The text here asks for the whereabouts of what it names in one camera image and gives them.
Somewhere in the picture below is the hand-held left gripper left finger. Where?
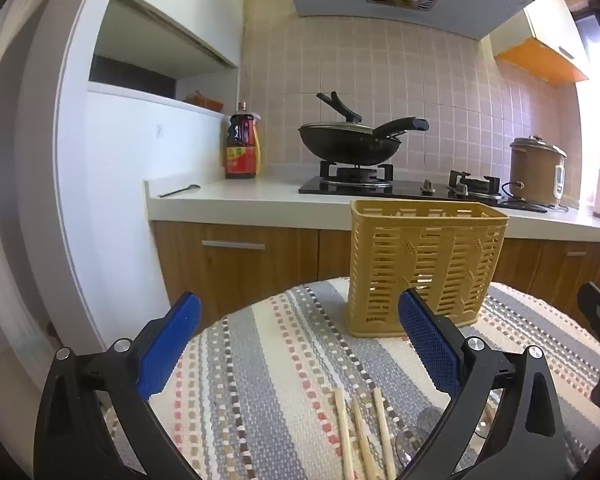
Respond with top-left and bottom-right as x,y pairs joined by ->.
34,291 -> 203,480

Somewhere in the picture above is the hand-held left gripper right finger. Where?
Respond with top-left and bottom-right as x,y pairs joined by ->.
397,287 -> 567,480

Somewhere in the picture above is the wooden chopstick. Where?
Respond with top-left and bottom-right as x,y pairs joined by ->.
351,397 -> 378,480
372,387 -> 397,480
334,389 -> 355,480

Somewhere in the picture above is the yellow plastic utensil basket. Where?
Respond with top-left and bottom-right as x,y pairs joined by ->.
347,199 -> 510,339

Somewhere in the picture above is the wooden base cabinet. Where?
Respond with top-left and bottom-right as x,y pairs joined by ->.
150,220 -> 600,331

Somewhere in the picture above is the striped woven table cloth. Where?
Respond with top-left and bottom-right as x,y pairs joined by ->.
100,277 -> 600,480

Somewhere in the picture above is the dark spoon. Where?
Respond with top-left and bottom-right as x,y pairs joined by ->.
158,184 -> 201,198

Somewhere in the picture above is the brown rice cooker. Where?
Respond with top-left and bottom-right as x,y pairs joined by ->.
509,135 -> 567,207

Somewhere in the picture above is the black gas stove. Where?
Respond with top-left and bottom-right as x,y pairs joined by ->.
299,157 -> 526,208

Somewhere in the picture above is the white kitchen countertop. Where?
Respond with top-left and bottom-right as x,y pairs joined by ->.
145,162 -> 600,243

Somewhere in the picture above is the black wok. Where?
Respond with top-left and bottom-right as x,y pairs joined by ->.
298,117 -> 430,167

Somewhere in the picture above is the orange snack bag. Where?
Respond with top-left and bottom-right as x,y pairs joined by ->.
185,91 -> 224,111

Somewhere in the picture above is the blue framed window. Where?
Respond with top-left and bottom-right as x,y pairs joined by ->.
577,7 -> 600,171

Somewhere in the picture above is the black power cable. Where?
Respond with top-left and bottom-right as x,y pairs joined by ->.
501,181 -> 571,214

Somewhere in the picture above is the wok lid with black handle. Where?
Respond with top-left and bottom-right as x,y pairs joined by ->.
300,91 -> 381,136

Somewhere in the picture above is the orange and white wall cabinet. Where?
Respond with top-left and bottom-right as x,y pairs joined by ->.
490,0 -> 591,86

